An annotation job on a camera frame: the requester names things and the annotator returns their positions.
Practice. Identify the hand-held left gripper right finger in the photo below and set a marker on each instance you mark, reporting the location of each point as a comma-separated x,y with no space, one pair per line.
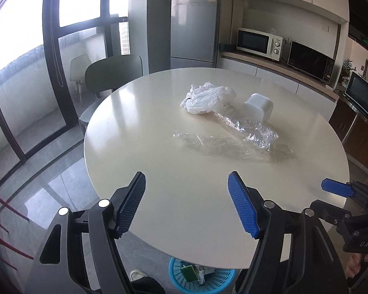
243,205

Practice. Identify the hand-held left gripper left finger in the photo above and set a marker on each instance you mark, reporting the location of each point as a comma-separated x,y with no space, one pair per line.
130,205

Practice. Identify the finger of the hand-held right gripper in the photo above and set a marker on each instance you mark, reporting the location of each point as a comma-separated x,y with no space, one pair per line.
328,213
337,187

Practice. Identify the clear plastic wrapper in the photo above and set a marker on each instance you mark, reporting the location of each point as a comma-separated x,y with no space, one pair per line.
257,137

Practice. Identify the pale packaging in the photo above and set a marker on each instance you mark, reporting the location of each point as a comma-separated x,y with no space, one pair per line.
202,277

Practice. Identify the blue plastic mesh basket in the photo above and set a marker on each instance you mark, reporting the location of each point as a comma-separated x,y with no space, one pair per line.
176,277

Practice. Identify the green packet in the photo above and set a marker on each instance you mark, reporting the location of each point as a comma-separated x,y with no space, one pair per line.
188,273

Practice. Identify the white plastic container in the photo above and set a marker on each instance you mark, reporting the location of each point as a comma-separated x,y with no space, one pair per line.
257,105

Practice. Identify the person's right hand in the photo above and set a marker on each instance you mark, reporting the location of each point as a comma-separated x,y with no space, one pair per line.
354,266

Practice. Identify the dark wooden counter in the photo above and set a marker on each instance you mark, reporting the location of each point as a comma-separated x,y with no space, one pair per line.
355,134

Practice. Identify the person's left white shoe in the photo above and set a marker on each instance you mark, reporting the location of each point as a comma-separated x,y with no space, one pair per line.
138,274

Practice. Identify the person's left leg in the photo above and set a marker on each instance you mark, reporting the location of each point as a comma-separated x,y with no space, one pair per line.
148,286

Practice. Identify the round cream table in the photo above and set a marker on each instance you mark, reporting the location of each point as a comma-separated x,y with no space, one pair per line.
171,128

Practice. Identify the white plastic bag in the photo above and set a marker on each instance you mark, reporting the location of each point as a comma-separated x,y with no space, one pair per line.
205,99

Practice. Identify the green potted plant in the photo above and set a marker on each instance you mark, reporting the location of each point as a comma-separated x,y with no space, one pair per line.
345,73

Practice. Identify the white kitchen counter cabinet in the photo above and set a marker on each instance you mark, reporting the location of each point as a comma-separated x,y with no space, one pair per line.
282,76

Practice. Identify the green chair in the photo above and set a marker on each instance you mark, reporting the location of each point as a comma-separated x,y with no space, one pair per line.
110,70

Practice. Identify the green exit sign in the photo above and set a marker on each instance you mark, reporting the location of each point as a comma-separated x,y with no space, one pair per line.
365,41

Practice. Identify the white chair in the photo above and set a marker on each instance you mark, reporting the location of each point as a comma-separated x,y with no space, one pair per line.
79,64

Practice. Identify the white microwave with dials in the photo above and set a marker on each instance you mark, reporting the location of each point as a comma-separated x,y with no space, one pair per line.
253,39

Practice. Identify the silver refrigerator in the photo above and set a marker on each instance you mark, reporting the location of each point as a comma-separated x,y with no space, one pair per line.
193,30

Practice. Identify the black framed glass door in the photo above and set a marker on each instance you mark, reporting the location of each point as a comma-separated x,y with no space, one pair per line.
52,36

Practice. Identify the white wall switch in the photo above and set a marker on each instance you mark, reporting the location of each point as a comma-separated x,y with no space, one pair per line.
325,28

